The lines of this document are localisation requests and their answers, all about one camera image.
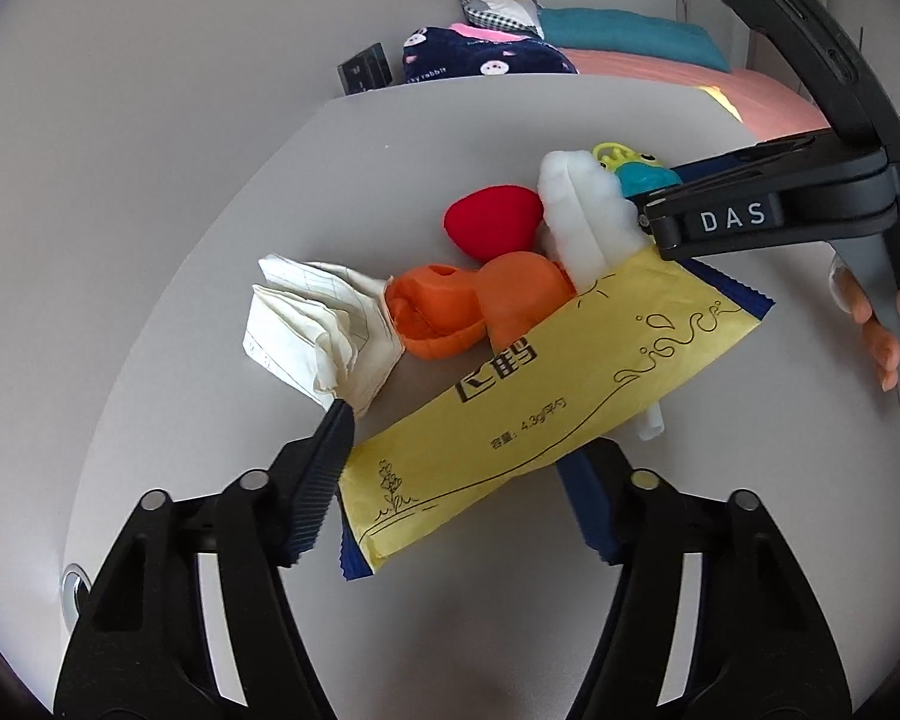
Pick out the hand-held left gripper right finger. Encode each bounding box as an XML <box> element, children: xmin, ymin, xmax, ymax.
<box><xmin>555</xmin><ymin>437</ymin><xmax>856</xmax><ymax>720</ymax></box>

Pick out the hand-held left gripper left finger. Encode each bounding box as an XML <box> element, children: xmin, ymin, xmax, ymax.
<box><xmin>52</xmin><ymin>399</ymin><xmax>358</xmax><ymax>720</ymax></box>

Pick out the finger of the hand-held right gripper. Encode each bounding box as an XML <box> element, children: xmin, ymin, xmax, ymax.
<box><xmin>636</xmin><ymin>191</ymin><xmax>702</xmax><ymax>263</ymax></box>
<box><xmin>660</xmin><ymin>131</ymin><xmax>892</xmax><ymax>196</ymax></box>

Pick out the green blue frog toy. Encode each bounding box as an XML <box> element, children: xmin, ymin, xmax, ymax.
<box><xmin>591</xmin><ymin>141</ymin><xmax>685</xmax><ymax>200</ymax></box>

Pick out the white foam block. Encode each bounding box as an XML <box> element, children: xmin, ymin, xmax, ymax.
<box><xmin>536</xmin><ymin>150</ymin><xmax>665</xmax><ymax>442</ymax></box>

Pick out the yellow snack packet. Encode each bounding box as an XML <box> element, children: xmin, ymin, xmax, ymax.
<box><xmin>336</xmin><ymin>247</ymin><xmax>777</xmax><ymax>582</ymax></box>

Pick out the white paper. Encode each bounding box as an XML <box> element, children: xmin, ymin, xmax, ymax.
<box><xmin>241</xmin><ymin>253</ymin><xmax>406</xmax><ymax>421</ymax></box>

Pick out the red plush toy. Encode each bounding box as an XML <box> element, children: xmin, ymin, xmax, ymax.
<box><xmin>444</xmin><ymin>184</ymin><xmax>547</xmax><ymax>260</ymax></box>

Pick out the person's right hand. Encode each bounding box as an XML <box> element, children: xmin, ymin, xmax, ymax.
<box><xmin>829</xmin><ymin>251</ymin><xmax>900</xmax><ymax>392</ymax></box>

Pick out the bed with pink sheet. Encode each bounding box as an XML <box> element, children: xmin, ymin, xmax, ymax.
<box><xmin>555</xmin><ymin>47</ymin><xmax>833</xmax><ymax>142</ymax></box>

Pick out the orange rubber toy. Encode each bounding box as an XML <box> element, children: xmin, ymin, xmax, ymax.
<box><xmin>384</xmin><ymin>250</ymin><xmax>577</xmax><ymax>359</ymax></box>

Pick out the teal pillow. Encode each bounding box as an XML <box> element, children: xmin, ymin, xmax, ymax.
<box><xmin>536</xmin><ymin>6</ymin><xmax>728</xmax><ymax>74</ymax></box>

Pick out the patchwork pillow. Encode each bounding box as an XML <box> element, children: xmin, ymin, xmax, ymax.
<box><xmin>461</xmin><ymin>0</ymin><xmax>547</xmax><ymax>40</ymax></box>

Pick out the navy printed blanket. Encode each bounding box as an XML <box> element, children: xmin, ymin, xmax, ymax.
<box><xmin>401</xmin><ymin>26</ymin><xmax>580</xmax><ymax>87</ymax></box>

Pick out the pink blanket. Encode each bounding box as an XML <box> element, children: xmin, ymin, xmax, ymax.
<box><xmin>450</xmin><ymin>21</ymin><xmax>526</xmax><ymax>46</ymax></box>

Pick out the metal cable grommet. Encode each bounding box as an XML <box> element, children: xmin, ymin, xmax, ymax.
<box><xmin>60</xmin><ymin>562</ymin><xmax>92</xmax><ymax>627</ymax></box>

